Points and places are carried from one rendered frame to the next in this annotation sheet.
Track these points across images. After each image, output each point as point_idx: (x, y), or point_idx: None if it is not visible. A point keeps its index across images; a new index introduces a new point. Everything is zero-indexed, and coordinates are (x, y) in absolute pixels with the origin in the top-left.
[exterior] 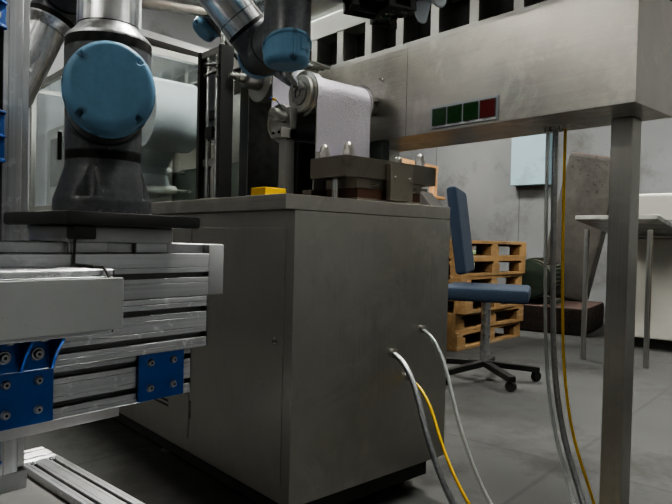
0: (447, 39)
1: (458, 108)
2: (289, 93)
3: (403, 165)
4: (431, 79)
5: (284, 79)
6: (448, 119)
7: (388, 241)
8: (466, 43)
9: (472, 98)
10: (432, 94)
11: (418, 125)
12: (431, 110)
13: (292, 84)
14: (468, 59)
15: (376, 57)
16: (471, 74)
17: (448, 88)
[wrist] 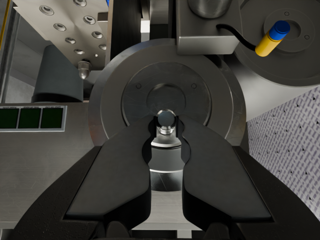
0: None
1: (23, 123)
2: (226, 111)
3: (32, 26)
4: (63, 166)
5: (181, 134)
6: (38, 113)
7: None
8: (5, 203)
9: (6, 133)
10: (63, 147)
11: (86, 112)
12: (62, 126)
13: (150, 115)
14: (5, 181)
15: (162, 220)
16: (4, 161)
17: (38, 150)
